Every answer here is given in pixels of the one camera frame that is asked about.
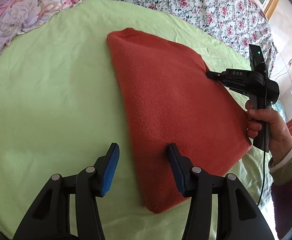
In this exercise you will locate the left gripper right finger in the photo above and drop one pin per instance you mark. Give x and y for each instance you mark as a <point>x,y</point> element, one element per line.
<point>238,215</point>

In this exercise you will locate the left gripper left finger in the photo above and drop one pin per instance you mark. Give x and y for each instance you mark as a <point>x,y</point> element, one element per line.
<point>66,207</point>

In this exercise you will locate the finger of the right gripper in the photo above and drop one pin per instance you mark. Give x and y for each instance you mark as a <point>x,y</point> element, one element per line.
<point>240,87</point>
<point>232,76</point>

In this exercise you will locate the orange knit sweater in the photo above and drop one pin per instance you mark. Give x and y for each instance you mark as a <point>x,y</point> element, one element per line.
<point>169,99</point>

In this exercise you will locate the right forearm maroon sleeve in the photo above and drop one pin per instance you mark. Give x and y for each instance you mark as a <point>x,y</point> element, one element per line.
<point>281,193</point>

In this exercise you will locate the person's right hand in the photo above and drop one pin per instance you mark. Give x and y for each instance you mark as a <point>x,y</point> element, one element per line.
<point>280,138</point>

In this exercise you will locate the small floral quilt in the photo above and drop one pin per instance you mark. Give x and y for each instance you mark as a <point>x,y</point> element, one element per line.
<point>237,23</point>

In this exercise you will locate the light green bed sheet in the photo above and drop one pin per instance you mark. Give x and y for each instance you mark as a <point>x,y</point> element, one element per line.
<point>61,108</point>

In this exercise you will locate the black camera box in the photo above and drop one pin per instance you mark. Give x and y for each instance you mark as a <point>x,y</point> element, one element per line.
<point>256,58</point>

